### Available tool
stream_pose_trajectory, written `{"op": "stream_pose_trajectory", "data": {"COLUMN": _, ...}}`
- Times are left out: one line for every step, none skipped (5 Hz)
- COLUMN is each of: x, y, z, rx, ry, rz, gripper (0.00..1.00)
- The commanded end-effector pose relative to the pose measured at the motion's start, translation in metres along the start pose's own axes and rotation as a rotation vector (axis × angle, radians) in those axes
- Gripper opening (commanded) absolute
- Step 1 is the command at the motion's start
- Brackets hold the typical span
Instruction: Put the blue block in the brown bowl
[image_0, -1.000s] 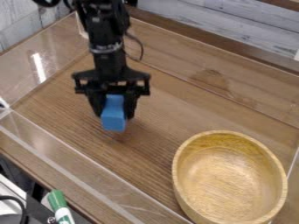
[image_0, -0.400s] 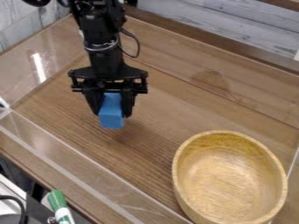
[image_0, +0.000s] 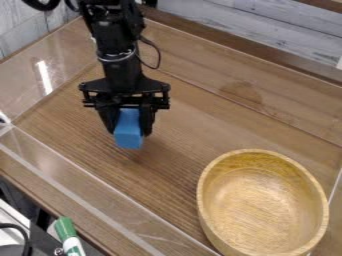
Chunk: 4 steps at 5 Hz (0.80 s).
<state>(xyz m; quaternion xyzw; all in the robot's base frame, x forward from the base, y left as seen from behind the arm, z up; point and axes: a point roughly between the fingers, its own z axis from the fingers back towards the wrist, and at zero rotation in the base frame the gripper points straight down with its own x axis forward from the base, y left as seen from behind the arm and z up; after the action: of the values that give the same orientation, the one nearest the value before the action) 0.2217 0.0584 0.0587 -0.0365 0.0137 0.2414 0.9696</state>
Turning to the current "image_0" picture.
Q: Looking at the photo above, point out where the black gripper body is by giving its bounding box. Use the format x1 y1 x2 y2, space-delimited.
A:
78 58 170 110

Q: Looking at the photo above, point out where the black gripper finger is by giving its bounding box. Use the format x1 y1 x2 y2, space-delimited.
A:
97 106 120 133
140 105 156 136

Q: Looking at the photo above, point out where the blue rectangular block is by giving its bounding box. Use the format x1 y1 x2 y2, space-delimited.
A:
113 108 142 149

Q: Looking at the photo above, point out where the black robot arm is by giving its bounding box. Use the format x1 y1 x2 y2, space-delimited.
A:
21 0 170 136

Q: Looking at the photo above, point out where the brown wooden bowl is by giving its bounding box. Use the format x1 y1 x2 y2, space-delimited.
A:
196 149 328 256

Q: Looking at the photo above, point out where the green white marker pen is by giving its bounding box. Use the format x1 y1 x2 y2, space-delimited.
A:
53 216 86 256

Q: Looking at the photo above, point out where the black cable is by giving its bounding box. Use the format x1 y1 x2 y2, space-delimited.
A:
134 34 162 71

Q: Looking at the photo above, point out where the clear acrylic tray wall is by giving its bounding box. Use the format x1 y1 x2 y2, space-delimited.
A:
0 125 218 256

